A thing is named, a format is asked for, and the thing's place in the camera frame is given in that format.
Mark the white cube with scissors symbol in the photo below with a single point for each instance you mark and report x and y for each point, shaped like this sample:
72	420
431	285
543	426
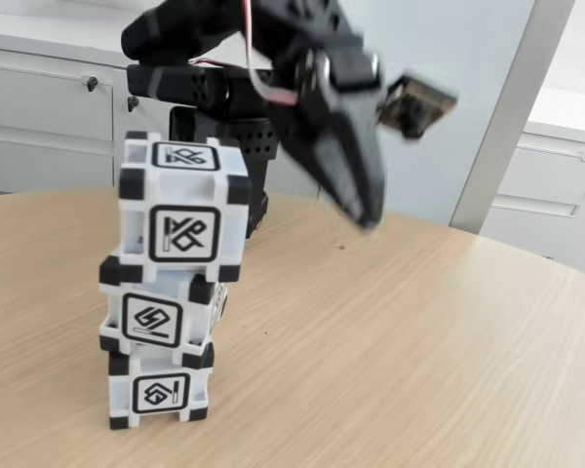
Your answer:
185	234

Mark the white cube with lightning symbol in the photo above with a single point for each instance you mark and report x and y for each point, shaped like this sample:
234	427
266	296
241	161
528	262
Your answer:
151	319

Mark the grey pillar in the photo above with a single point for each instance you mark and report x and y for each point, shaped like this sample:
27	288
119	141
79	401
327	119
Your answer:
512	122

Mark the white low cabinet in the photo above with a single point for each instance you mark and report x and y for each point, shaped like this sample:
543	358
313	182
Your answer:
541	170
39	112

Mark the white cube with house symbol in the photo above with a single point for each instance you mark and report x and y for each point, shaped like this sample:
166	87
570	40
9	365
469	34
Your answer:
156	395

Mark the brown camera board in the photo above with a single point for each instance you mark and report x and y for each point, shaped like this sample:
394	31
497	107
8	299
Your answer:
419	107

